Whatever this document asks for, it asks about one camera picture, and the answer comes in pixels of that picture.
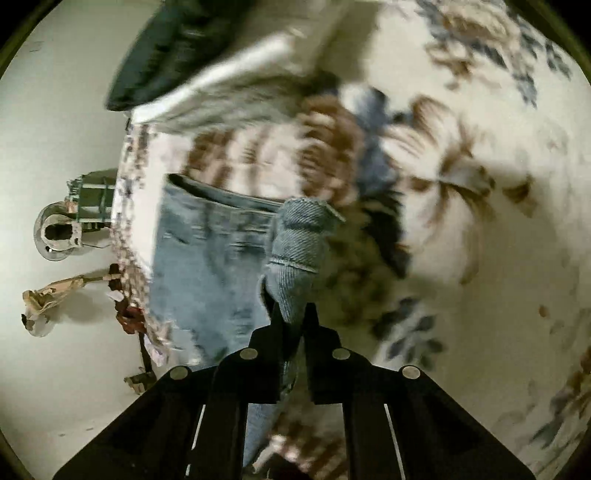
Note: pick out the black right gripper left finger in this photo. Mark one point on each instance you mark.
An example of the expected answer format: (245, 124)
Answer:
(192, 424)

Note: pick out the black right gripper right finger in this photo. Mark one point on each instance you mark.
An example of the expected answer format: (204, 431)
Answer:
(399, 424)

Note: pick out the light blue denim shorts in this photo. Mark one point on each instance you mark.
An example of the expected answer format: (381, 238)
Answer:
(223, 261)

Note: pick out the floral bed sheet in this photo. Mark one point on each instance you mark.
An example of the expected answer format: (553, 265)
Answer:
(457, 151)

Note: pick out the grey folded garment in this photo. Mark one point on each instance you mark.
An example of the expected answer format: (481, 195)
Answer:
(262, 101)

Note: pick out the dark folded jeans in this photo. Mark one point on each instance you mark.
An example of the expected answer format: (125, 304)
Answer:
(178, 40)

